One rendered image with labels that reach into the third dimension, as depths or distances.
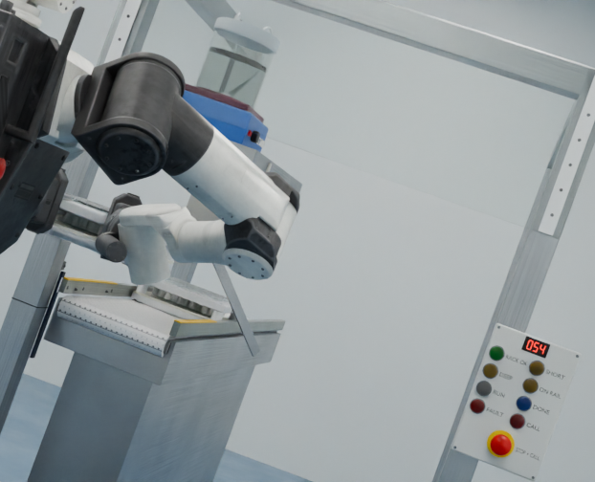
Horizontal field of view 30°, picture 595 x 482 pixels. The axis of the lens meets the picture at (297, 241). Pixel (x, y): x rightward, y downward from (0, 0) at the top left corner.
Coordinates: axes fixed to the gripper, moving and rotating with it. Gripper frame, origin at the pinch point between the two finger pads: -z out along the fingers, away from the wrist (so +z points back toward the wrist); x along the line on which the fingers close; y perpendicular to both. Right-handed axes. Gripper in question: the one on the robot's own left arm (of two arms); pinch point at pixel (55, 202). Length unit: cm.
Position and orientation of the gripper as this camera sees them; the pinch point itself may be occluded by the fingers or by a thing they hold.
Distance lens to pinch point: 208.8
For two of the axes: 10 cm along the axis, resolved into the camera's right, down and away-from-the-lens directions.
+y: 8.9, 3.3, -3.1
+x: -3.4, 9.4, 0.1
